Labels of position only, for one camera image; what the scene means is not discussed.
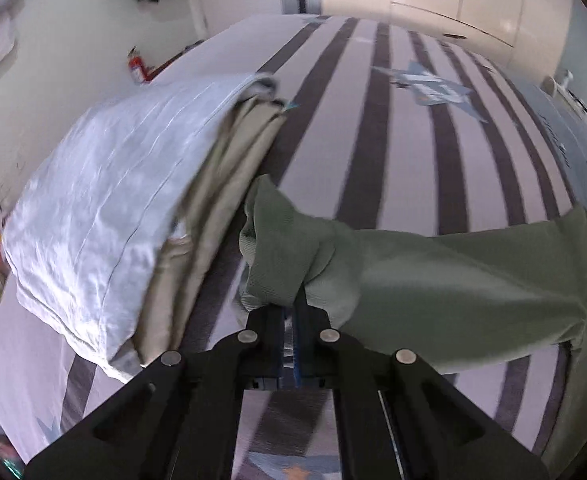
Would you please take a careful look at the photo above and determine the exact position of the white folded quilt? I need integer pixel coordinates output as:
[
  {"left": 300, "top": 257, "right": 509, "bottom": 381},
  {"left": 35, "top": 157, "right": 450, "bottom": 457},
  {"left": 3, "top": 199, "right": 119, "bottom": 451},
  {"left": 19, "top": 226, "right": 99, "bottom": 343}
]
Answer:
[{"left": 1, "top": 72, "right": 279, "bottom": 383}]

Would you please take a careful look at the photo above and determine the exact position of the olive green shirt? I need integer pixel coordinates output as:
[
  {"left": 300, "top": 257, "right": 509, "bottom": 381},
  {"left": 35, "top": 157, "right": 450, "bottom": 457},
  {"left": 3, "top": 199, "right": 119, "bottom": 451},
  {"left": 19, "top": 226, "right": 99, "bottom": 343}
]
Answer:
[{"left": 238, "top": 174, "right": 587, "bottom": 461}]

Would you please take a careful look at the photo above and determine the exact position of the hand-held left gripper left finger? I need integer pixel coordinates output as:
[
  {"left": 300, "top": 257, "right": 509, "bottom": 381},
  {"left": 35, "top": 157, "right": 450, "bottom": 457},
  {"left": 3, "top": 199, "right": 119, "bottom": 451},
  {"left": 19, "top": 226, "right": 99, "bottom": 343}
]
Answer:
[{"left": 24, "top": 305, "right": 287, "bottom": 480}]

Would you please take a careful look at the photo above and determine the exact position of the white nightstand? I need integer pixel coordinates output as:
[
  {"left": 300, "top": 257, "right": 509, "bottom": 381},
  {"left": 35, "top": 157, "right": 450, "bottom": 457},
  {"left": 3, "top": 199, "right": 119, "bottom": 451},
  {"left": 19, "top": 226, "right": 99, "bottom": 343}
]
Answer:
[{"left": 542, "top": 77, "right": 587, "bottom": 147}]

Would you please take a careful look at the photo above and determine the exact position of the red fire extinguisher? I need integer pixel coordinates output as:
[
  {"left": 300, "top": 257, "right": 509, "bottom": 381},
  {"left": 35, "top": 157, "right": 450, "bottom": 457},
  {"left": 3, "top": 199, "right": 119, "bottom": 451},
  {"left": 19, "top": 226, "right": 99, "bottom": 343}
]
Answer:
[{"left": 126, "top": 46, "right": 147, "bottom": 83}]

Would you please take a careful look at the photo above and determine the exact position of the bed with blue striped sheet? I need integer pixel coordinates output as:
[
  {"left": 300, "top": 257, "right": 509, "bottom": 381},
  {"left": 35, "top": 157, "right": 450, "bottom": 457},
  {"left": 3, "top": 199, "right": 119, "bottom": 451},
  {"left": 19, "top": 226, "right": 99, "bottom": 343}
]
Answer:
[{"left": 0, "top": 14, "right": 587, "bottom": 480}]

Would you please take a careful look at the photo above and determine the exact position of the beige folded cloth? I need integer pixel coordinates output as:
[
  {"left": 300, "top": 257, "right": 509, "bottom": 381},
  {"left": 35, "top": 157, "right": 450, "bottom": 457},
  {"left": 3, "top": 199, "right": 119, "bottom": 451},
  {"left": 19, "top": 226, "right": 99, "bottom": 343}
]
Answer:
[{"left": 134, "top": 97, "right": 289, "bottom": 368}]

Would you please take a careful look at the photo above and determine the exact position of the cream wardrobe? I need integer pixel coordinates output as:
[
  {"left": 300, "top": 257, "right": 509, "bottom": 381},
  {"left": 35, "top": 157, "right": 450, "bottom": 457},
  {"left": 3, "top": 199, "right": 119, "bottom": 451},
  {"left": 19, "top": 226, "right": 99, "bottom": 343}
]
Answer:
[{"left": 318, "top": 0, "right": 574, "bottom": 78}]

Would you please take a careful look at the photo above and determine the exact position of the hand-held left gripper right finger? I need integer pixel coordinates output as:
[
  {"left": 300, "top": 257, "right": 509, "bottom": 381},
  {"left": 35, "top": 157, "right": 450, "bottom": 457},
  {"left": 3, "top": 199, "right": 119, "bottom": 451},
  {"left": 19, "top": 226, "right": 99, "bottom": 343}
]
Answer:
[{"left": 293, "top": 287, "right": 549, "bottom": 480}]

